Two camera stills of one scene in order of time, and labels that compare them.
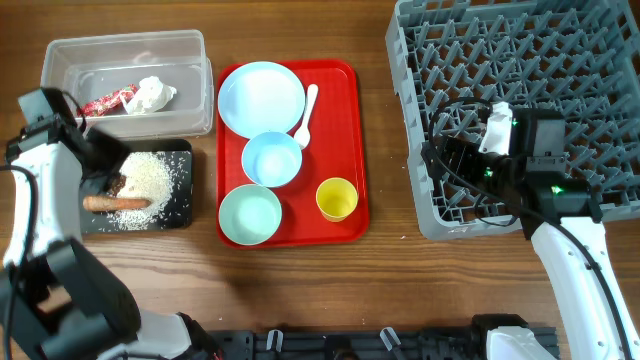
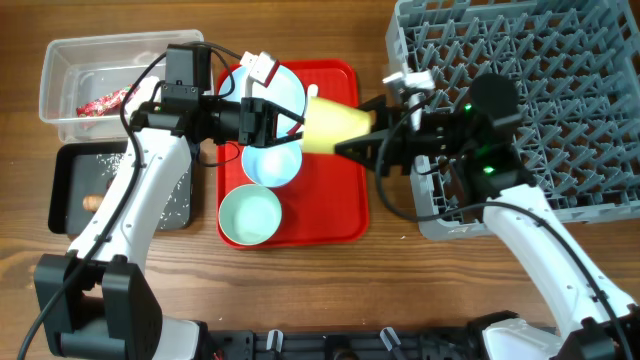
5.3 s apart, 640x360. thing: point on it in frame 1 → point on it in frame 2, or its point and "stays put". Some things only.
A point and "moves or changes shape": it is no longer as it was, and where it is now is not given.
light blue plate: x=258 y=97 stays put
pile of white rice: x=148 y=175 moves or changes shape
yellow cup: x=336 y=197 → x=329 y=122
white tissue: x=152 y=95 stays put
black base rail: x=449 y=343 stays put
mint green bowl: x=250 y=214 stays put
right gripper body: x=487 y=171 → x=441 y=135
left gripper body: x=105 y=160 → x=250 y=119
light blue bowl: x=272 y=159 stays put
